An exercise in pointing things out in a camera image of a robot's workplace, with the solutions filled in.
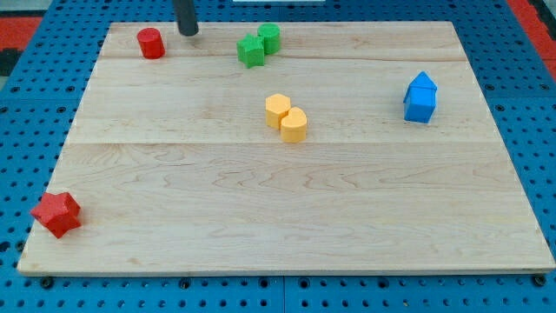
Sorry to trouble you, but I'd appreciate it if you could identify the blue triangle block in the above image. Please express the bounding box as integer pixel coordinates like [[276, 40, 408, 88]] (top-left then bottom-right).
[[408, 71, 438, 90]]

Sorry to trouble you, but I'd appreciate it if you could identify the light wooden board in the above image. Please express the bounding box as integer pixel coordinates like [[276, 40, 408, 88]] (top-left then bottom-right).
[[17, 22, 555, 276]]

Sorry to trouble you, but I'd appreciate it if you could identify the yellow hexagon block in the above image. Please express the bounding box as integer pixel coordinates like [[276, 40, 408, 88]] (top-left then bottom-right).
[[265, 94, 291, 130]]

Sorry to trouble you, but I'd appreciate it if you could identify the red star block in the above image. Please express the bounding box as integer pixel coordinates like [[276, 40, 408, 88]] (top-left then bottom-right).
[[30, 192, 82, 238]]

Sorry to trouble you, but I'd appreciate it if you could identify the green cylinder block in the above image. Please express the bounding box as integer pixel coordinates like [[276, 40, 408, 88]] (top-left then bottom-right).
[[257, 23, 281, 55]]

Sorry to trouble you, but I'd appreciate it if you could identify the green star block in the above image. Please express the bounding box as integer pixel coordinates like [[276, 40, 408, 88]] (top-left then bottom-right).
[[236, 34, 265, 68]]

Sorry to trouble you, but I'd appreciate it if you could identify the yellow heart block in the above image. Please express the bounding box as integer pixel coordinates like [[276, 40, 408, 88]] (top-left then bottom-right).
[[280, 107, 308, 143]]

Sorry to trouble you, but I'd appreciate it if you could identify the red cylinder block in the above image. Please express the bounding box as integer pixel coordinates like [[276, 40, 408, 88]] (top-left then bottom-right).
[[136, 28, 166, 59]]

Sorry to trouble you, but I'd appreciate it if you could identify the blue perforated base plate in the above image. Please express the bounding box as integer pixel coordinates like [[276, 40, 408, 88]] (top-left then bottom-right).
[[1, 0, 555, 312]]

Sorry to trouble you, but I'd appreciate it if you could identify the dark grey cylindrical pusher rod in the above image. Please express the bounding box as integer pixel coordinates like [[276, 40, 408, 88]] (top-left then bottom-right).
[[172, 0, 199, 37]]

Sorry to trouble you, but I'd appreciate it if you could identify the blue cube block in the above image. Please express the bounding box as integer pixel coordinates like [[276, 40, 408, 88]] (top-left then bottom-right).
[[403, 87, 436, 123]]

